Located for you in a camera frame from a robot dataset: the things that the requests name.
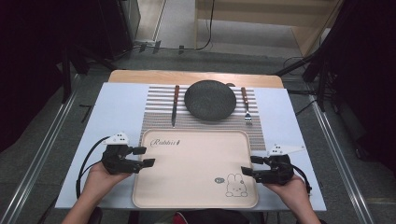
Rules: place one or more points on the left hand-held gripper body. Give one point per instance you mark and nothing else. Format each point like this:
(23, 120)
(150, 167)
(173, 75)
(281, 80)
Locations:
(116, 160)

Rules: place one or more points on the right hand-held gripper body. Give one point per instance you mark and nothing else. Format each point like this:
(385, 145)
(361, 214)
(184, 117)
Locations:
(278, 171)

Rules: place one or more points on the beige tray with rabbit print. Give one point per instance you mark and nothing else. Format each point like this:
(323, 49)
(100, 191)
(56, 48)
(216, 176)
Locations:
(193, 168)

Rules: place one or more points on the dark grey speckled plate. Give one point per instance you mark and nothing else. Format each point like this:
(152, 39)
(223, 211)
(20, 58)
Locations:
(210, 99)

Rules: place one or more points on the person's right hand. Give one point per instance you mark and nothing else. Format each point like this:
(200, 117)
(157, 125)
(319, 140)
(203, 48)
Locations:
(294, 193)

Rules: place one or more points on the person's left hand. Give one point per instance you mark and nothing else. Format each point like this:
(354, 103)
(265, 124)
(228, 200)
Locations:
(99, 182)

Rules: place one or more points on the striped woven placemat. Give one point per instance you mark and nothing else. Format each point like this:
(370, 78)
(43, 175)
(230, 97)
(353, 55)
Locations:
(158, 107)

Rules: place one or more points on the person's red shoe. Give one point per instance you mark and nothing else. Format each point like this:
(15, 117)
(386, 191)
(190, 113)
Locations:
(180, 218)

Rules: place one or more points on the black metal stand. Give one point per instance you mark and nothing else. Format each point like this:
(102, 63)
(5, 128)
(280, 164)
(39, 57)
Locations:
(322, 84)

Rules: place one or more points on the black cabinet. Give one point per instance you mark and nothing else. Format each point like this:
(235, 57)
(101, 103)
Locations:
(115, 28)

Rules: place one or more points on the light wooden shelf unit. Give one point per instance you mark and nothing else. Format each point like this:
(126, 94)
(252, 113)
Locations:
(305, 34)

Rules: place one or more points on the metal floor rail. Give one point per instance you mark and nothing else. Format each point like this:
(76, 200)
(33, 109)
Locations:
(339, 161)
(37, 161)

